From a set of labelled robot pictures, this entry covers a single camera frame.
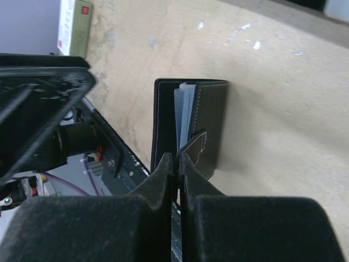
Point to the black leather card holder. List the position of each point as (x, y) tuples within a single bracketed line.
[(206, 120)]

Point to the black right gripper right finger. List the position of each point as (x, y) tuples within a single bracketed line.
[(217, 227)]

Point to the small green white box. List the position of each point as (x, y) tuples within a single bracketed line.
[(74, 27)]

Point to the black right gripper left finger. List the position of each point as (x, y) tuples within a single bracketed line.
[(69, 228)]

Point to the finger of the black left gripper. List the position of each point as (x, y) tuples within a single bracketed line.
[(37, 92)]

